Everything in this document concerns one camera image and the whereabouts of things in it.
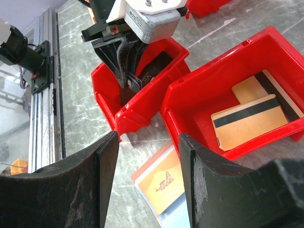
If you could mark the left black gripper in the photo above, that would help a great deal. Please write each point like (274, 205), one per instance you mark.
(109, 41)

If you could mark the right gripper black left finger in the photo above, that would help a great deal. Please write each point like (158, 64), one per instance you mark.
(71, 193)

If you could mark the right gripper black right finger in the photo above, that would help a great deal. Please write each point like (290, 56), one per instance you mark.
(223, 194)

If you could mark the gold VIP card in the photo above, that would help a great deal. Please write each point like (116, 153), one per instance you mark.
(162, 182)

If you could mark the red plastic bin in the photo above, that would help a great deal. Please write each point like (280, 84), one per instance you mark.
(138, 111)
(201, 8)
(190, 101)

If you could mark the brown leather card holder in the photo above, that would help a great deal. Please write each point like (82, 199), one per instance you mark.
(176, 215)

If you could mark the gold cards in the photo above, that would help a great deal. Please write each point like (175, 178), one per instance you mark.
(261, 85)

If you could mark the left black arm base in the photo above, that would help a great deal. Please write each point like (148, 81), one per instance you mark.
(15, 50)

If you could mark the black VIP card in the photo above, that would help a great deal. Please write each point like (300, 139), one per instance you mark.
(150, 71)

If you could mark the gold magnetic stripe card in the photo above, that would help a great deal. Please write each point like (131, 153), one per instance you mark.
(242, 123)

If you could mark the aluminium frame rails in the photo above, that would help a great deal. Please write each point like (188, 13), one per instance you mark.
(31, 125)

